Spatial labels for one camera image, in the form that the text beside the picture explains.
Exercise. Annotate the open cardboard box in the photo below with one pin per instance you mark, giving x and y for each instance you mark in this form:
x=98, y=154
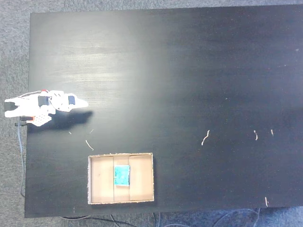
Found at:
x=142, y=178

